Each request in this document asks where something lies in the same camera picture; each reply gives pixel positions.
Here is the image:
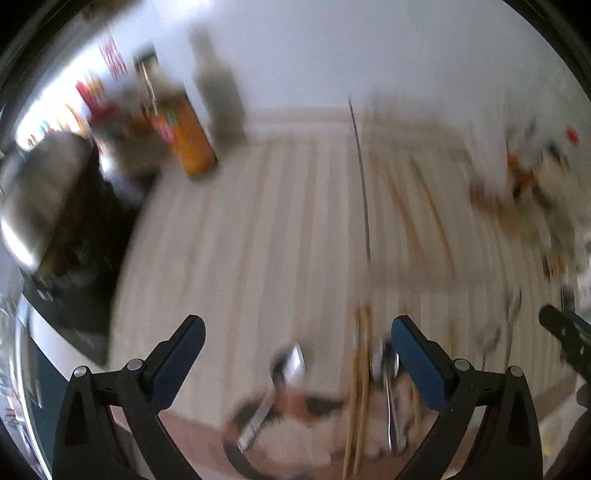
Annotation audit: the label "steel spoon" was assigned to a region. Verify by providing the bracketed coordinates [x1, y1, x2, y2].
[505, 287, 523, 369]
[476, 323, 502, 361]
[370, 338, 407, 454]
[236, 343, 307, 452]

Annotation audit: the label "black gas stove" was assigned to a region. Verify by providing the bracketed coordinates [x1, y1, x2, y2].
[24, 162, 156, 366]

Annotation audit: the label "clear plastic organizer bin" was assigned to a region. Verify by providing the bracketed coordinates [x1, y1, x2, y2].
[349, 92, 498, 290]

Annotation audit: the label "striped cat table cloth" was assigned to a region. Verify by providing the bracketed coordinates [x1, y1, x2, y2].
[108, 108, 591, 480]

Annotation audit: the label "clear plastic bag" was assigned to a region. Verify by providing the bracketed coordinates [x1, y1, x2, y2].
[462, 85, 511, 208]

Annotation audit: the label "steel wok lid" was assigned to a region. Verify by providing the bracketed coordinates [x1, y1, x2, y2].
[1, 132, 98, 273]

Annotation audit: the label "soy sauce bottle orange label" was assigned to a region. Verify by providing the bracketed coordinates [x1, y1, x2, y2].
[134, 46, 217, 178]

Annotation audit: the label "colourful wall stickers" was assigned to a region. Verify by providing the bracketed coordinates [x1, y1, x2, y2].
[15, 34, 138, 150]

